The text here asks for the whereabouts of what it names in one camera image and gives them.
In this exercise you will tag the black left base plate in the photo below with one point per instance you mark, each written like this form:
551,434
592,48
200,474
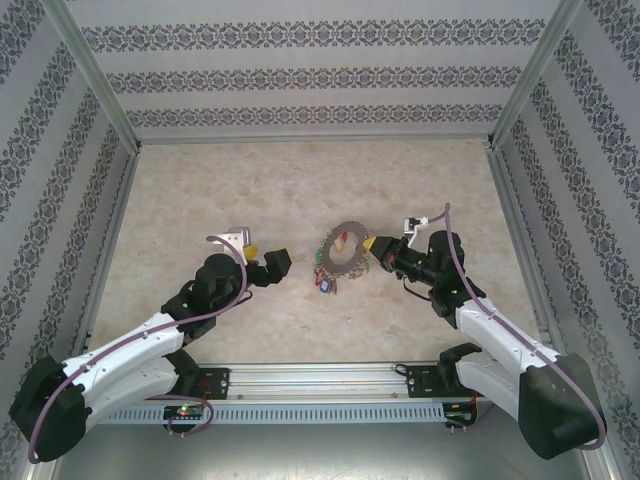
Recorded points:
215,382

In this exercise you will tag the control circuit board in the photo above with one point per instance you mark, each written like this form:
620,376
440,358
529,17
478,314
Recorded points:
185,411
457,416

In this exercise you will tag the right control circuit board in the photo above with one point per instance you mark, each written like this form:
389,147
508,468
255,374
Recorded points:
457,416

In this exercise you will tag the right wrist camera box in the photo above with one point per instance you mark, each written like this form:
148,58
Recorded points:
416,227

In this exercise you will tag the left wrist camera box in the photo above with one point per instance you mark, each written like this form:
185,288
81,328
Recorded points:
235,237

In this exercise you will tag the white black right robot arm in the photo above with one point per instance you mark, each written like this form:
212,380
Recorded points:
500,335

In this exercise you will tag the blue plastic key tag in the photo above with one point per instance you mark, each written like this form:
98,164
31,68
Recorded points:
325,286

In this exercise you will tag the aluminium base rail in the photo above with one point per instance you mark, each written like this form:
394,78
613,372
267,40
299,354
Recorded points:
320,380

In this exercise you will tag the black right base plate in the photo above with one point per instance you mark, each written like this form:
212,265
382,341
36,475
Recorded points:
422,382

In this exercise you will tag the left control circuit board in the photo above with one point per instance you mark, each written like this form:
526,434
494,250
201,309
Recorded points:
185,411

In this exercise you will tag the aluminium side rail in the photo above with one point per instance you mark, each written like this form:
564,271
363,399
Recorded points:
517,240
107,250

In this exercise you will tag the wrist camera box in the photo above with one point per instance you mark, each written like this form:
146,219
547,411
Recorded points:
235,237
416,227

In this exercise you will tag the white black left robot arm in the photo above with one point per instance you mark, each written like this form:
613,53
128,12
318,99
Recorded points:
130,340

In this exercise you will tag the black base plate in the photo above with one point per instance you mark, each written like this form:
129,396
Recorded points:
215,382
422,382

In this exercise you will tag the metal keyring disc with rings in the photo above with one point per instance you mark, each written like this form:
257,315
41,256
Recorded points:
345,229

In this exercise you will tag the grey metal sheet panel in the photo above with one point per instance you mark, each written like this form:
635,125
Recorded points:
320,450

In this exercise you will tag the aluminium frame post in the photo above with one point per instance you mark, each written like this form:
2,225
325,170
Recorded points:
100,85
530,75

